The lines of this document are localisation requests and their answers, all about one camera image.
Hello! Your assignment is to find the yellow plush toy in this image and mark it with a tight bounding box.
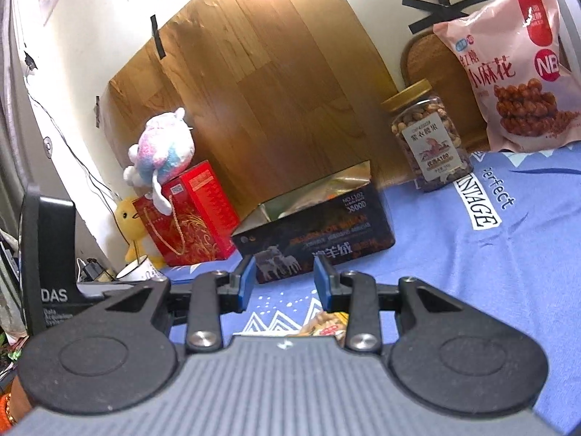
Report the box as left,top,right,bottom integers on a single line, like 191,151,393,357
113,195,166,269

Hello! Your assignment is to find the black cardboard box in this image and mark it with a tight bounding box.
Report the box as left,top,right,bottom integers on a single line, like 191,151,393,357
231,160,397,284

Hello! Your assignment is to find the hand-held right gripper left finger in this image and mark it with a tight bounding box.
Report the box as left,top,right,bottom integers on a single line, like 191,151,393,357
105,257,256,352

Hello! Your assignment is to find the black tape cross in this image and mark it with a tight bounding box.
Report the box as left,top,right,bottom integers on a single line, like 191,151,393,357
402,0,471,35

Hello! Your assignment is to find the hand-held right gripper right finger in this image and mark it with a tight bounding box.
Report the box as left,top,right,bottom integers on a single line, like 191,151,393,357
313,254,470,352

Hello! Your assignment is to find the clear nut jar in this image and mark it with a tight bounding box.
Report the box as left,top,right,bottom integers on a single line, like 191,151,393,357
380,78,473,193

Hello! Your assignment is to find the red gift bag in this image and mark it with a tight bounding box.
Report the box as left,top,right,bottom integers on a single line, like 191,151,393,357
133,160,240,266

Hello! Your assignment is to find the nut snack packet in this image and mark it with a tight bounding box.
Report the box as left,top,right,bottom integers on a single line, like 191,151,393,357
295,310,351,341

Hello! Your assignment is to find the black charger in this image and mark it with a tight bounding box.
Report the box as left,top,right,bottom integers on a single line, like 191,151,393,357
75,257,114,282

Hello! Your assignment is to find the blue printed blanket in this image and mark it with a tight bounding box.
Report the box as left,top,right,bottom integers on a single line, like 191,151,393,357
159,138,581,436

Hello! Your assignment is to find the person's left forearm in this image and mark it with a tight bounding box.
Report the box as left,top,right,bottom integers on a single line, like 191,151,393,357
0,368,34,432

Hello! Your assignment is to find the woven rattan mat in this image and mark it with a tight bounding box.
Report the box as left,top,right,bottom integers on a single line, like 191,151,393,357
399,27,573,152

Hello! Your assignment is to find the white enamel mug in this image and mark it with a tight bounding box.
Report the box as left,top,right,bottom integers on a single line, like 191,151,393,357
115,257,164,282

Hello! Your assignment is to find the wooden board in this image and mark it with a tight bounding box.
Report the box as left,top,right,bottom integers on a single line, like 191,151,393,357
97,0,409,223

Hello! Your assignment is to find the pink snack bag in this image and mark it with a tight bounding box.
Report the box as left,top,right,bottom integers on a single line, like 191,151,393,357
432,0,581,153

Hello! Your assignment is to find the pink blue plush toy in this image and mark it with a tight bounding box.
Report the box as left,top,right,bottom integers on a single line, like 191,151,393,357
122,106,197,216

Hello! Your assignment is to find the black wall cable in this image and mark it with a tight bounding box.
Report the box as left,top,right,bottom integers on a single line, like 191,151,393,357
25,86,132,219

